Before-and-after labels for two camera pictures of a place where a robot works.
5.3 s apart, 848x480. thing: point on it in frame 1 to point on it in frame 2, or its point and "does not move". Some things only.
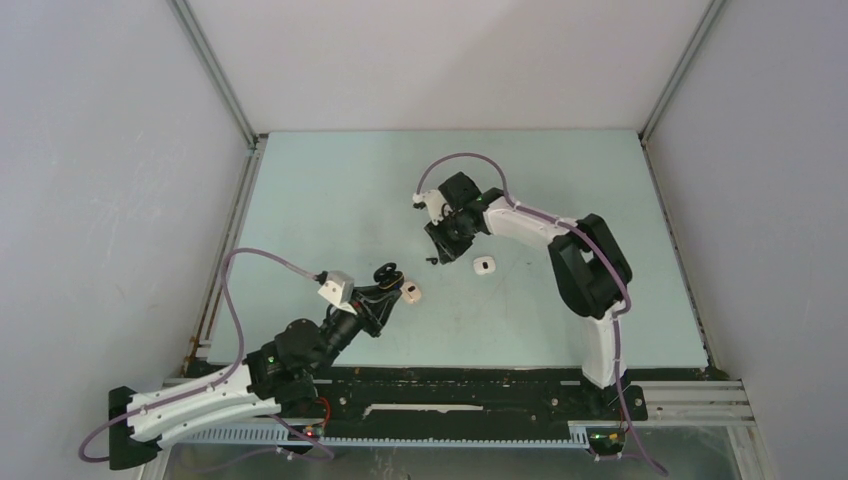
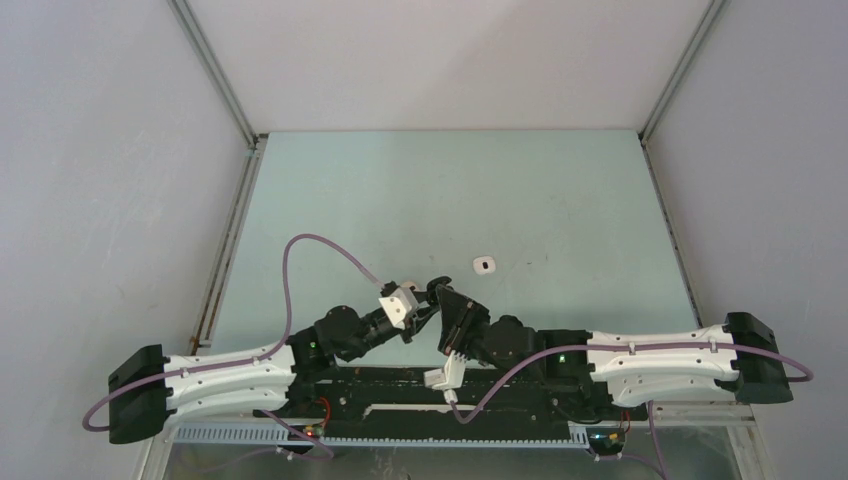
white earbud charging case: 484,265 does not move
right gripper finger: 450,250 to 453,310
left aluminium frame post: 255,142 does not move
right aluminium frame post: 645,133 does not move
